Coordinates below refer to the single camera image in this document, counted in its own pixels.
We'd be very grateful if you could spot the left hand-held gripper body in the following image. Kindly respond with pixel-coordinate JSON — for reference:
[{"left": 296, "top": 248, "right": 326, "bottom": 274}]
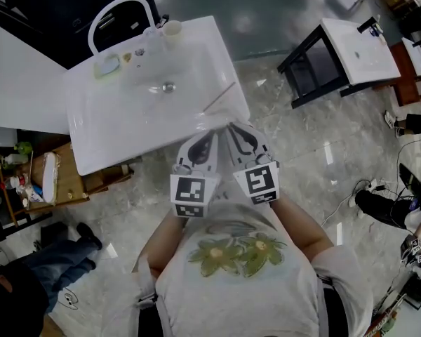
[{"left": 170, "top": 157, "right": 221, "bottom": 220}]

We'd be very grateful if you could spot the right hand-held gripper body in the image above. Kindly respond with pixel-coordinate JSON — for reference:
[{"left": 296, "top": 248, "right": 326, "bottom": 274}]
[{"left": 233, "top": 152, "right": 281, "bottom": 206}]

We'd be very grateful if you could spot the person's left forearm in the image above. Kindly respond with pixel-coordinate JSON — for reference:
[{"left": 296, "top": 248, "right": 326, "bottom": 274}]
[{"left": 133, "top": 209, "right": 189, "bottom": 275}]

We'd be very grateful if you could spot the person's right forearm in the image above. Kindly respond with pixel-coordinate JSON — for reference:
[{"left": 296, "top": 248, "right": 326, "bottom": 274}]
[{"left": 268, "top": 197, "right": 336, "bottom": 265}]

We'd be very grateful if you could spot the large white sink basin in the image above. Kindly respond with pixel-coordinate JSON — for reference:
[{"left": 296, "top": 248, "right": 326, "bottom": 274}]
[{"left": 62, "top": 15, "right": 252, "bottom": 177}]

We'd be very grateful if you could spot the black sink stand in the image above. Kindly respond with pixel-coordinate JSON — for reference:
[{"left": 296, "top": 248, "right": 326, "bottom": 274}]
[{"left": 276, "top": 22, "right": 356, "bottom": 110}]

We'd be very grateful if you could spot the wooden side table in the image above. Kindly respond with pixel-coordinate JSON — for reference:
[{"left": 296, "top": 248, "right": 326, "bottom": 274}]
[{"left": 0, "top": 141, "right": 135, "bottom": 225}]

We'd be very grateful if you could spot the green soap dish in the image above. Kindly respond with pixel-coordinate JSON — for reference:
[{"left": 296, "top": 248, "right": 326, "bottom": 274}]
[{"left": 93, "top": 54, "right": 122, "bottom": 81}]

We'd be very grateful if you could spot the grey floral t-shirt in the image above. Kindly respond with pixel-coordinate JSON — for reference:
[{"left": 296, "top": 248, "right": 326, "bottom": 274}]
[{"left": 133, "top": 200, "right": 375, "bottom": 337}]

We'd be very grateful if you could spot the white cup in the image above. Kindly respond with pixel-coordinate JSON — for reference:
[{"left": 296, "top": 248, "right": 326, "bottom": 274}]
[{"left": 161, "top": 19, "right": 183, "bottom": 44}]

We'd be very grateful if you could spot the small white sink basin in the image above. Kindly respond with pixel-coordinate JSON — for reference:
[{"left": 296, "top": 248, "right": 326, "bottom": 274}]
[{"left": 321, "top": 18, "right": 402, "bottom": 86}]

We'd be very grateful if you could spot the white oblong tray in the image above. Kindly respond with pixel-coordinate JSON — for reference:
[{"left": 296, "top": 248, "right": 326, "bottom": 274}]
[{"left": 41, "top": 152, "right": 62, "bottom": 204}]

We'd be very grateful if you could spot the black laptop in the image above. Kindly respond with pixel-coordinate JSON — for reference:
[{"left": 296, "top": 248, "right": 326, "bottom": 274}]
[{"left": 398, "top": 162, "right": 421, "bottom": 204}]

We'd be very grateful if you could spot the reddish wooden cabinet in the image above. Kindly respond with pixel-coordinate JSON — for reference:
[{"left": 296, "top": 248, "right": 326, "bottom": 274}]
[{"left": 388, "top": 44, "right": 421, "bottom": 107}]

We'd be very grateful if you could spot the blue and white packet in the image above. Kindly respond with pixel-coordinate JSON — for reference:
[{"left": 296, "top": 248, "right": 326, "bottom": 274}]
[{"left": 22, "top": 184, "right": 46, "bottom": 207}]

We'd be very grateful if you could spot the white arched faucet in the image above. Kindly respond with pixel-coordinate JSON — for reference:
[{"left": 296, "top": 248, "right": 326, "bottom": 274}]
[{"left": 87, "top": 0, "right": 162, "bottom": 56}]

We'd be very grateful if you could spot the black faucet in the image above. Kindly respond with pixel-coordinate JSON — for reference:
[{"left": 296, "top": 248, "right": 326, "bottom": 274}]
[{"left": 356, "top": 16, "right": 379, "bottom": 34}]

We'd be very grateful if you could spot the green plastic object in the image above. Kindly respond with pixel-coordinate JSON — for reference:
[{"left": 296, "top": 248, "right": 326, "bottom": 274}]
[{"left": 13, "top": 141, "right": 34, "bottom": 156}]

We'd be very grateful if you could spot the red-capped bottle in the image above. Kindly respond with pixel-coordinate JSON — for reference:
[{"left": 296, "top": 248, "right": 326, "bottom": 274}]
[{"left": 1, "top": 176, "right": 29, "bottom": 191}]

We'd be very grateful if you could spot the narrow white sink basin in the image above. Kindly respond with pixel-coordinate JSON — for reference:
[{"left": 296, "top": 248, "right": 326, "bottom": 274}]
[{"left": 401, "top": 37, "right": 421, "bottom": 78}]

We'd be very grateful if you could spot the white partition panel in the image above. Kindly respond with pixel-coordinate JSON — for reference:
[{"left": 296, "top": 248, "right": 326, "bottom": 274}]
[{"left": 0, "top": 18, "right": 70, "bottom": 136}]

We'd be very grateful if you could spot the brown cardboard box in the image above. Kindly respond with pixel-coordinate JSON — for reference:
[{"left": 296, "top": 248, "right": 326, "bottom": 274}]
[{"left": 41, "top": 314, "right": 67, "bottom": 337}]

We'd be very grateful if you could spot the white floor cable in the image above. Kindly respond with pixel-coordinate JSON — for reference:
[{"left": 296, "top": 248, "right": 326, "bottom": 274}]
[{"left": 321, "top": 184, "right": 373, "bottom": 226}]

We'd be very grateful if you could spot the grey harness strap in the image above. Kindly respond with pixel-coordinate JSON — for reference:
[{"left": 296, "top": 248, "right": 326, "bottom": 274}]
[{"left": 135, "top": 258, "right": 173, "bottom": 337}]

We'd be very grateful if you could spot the black harness strap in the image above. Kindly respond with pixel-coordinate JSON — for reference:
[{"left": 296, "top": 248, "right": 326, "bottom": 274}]
[{"left": 315, "top": 274, "right": 348, "bottom": 337}]

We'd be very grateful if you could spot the earphone cable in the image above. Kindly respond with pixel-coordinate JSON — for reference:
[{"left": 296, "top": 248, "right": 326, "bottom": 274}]
[{"left": 60, "top": 287, "right": 79, "bottom": 311}]

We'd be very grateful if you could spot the black metal shelf frame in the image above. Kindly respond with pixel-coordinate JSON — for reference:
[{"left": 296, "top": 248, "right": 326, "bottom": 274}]
[{"left": 0, "top": 173, "right": 53, "bottom": 239}]

